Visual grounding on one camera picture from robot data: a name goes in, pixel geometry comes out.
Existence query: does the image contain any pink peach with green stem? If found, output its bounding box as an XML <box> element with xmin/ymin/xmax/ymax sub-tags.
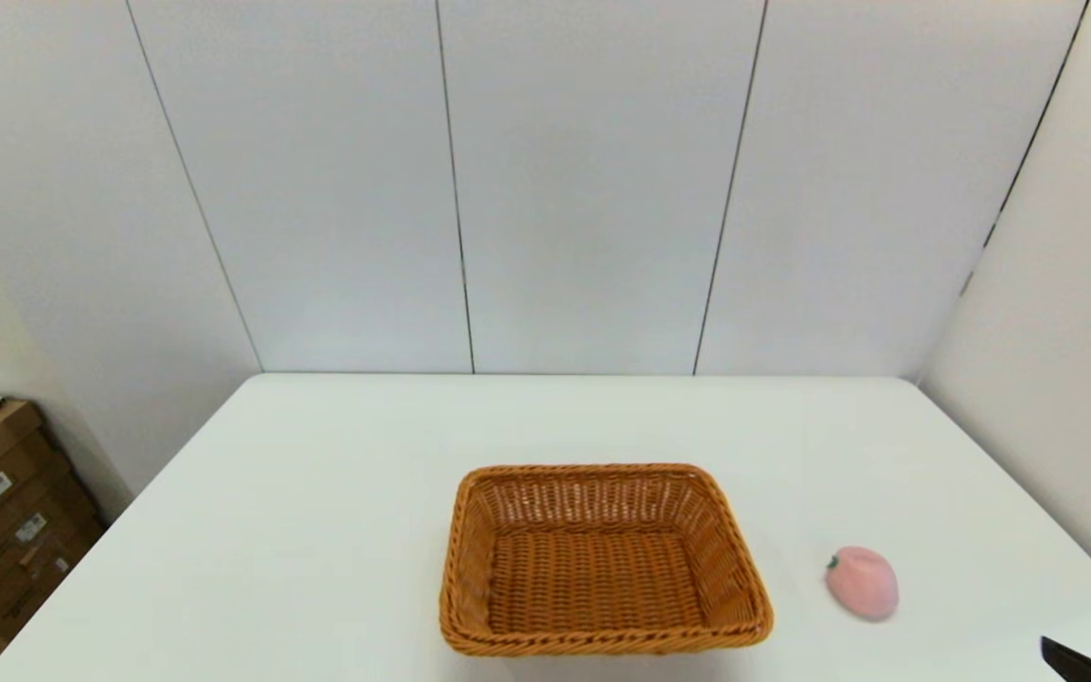
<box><xmin>826</xmin><ymin>546</ymin><xmax>900</xmax><ymax>621</ymax></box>

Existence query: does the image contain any orange woven wicker basket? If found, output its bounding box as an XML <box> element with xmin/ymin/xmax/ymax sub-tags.
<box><xmin>438</xmin><ymin>462</ymin><xmax>775</xmax><ymax>657</ymax></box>

